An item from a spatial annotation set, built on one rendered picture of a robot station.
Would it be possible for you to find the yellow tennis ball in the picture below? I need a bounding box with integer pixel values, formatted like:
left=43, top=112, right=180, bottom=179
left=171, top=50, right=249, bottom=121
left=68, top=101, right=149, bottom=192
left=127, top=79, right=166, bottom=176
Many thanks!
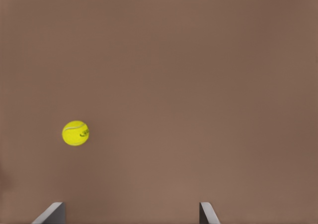
left=62, top=120, right=89, bottom=147

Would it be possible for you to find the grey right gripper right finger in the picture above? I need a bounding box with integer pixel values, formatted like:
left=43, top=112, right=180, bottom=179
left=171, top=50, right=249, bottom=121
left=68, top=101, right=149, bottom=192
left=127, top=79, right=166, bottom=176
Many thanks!
left=199, top=202, right=221, bottom=224

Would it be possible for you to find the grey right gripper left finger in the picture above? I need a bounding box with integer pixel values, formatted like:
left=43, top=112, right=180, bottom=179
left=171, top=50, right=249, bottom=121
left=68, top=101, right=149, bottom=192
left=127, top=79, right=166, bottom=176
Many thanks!
left=31, top=202, right=66, bottom=224

